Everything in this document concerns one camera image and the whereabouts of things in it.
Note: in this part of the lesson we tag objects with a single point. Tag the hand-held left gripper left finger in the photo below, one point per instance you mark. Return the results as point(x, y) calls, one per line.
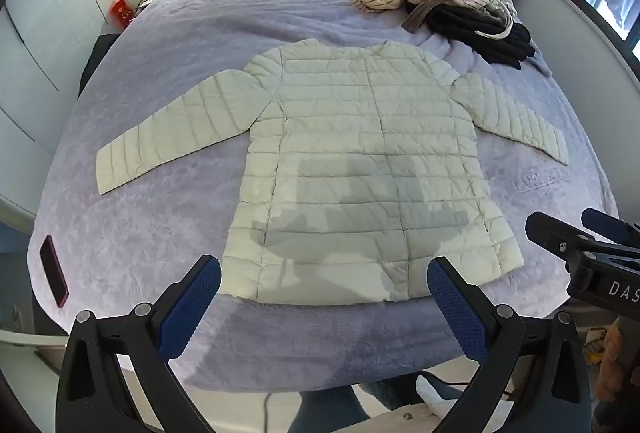
point(195, 303)

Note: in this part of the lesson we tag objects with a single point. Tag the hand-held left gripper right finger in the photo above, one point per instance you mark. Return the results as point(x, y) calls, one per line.
point(457, 308)

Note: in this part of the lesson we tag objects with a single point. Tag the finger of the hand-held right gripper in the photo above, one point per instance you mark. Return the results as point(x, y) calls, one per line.
point(555, 235)
point(607, 223)

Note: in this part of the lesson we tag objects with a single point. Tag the cream quilted down jacket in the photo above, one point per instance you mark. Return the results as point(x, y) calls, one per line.
point(350, 138)

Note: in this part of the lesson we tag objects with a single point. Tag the white cloth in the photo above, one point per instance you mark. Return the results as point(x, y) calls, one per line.
point(437, 395)

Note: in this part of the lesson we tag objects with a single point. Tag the lilac plush blanket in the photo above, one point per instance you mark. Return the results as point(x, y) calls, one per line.
point(150, 223)

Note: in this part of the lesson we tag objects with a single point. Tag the dark red phone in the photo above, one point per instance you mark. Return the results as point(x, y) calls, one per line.
point(54, 270)

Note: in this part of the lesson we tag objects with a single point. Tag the black knit garment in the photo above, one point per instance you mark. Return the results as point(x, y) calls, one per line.
point(480, 43)

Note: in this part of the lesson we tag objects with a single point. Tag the white wardrobe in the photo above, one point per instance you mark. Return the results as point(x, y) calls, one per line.
point(45, 63)

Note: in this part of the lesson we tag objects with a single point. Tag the red box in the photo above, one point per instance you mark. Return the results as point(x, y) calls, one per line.
point(122, 11)

